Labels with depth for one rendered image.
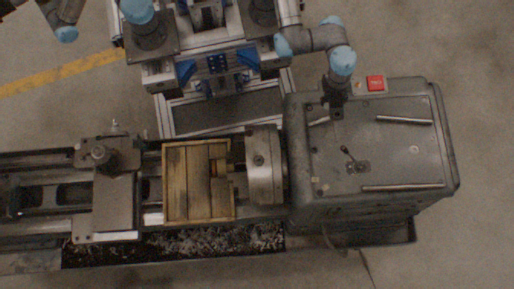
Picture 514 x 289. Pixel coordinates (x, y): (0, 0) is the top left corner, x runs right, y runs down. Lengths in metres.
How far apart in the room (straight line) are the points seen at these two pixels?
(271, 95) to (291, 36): 1.50
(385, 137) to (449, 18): 1.98
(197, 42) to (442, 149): 1.09
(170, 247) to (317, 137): 1.00
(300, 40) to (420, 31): 2.14
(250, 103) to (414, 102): 1.31
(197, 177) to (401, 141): 0.87
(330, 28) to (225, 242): 1.23
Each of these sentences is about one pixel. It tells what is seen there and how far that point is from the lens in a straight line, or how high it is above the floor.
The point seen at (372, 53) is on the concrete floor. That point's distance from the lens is 3.36.
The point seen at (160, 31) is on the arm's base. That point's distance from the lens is 2.00.
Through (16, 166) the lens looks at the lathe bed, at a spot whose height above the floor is 0.86.
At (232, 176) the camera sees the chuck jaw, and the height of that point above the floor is 1.10.
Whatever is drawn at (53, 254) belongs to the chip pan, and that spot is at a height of 0.54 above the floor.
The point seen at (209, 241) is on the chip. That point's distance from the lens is 2.34.
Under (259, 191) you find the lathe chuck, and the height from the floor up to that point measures 1.17.
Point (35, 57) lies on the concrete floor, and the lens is 3.66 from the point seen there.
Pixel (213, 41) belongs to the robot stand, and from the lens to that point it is 2.11.
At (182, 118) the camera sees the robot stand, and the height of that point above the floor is 0.21.
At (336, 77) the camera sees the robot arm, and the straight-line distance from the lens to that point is 1.46.
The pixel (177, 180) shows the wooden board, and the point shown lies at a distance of 2.10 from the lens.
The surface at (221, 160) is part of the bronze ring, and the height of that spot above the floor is 1.12.
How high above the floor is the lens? 2.89
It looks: 72 degrees down
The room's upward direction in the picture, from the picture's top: 4 degrees counter-clockwise
